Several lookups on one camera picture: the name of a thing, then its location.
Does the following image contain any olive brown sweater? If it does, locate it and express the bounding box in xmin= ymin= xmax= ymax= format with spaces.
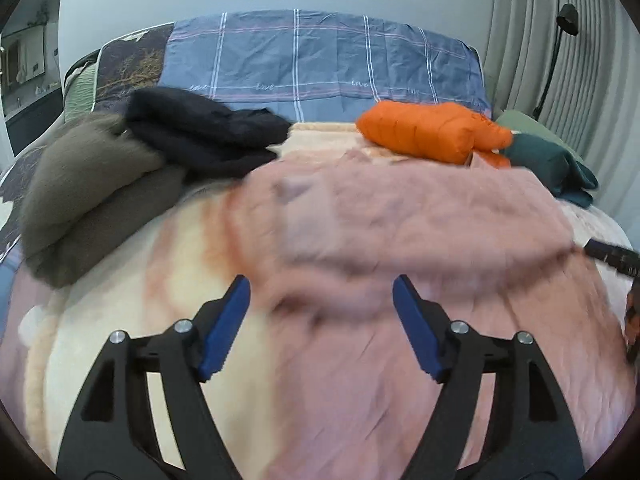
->
xmin=20 ymin=112 xmax=189 ymax=289

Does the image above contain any grey pleated curtain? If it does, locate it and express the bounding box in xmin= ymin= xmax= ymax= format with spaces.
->
xmin=482 ymin=0 xmax=640 ymax=201

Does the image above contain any black sweater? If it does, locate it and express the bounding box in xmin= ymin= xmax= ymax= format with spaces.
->
xmin=125 ymin=87 xmax=293 ymax=180

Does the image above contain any light green pillow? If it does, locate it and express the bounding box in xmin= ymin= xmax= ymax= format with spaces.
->
xmin=495 ymin=109 xmax=567 ymax=147

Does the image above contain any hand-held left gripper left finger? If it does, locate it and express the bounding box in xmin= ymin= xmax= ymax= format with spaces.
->
xmin=56 ymin=275 xmax=251 ymax=480

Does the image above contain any blue plaid duvet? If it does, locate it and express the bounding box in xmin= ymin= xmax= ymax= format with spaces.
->
xmin=159 ymin=9 xmax=493 ymax=123

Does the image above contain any green quilted cloth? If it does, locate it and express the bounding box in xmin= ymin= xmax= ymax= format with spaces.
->
xmin=64 ymin=60 xmax=102 ymax=117

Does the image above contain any black floor lamp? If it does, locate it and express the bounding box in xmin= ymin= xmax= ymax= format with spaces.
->
xmin=532 ymin=3 xmax=580 ymax=121

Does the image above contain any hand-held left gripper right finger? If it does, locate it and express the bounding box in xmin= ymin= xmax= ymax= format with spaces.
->
xmin=392 ymin=274 xmax=586 ymax=480

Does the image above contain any dark green garment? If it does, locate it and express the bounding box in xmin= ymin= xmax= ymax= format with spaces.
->
xmin=500 ymin=132 xmax=600 ymax=209

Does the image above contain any dark printed pillow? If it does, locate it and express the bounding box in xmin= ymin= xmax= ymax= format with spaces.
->
xmin=95 ymin=22 xmax=176 ymax=111

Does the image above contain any pink fleece garment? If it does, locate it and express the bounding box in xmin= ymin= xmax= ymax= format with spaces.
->
xmin=240 ymin=152 xmax=577 ymax=322

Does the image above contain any orange puffer jacket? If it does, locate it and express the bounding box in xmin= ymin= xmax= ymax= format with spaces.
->
xmin=356 ymin=101 xmax=516 ymax=169

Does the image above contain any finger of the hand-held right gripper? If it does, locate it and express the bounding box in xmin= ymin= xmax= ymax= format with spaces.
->
xmin=584 ymin=239 xmax=640 ymax=277

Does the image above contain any dark cabinet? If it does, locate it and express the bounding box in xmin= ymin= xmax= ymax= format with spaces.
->
xmin=4 ymin=82 xmax=65 ymax=157

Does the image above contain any pink and cream printed blanket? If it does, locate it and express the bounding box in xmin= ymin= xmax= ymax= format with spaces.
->
xmin=0 ymin=120 xmax=640 ymax=480

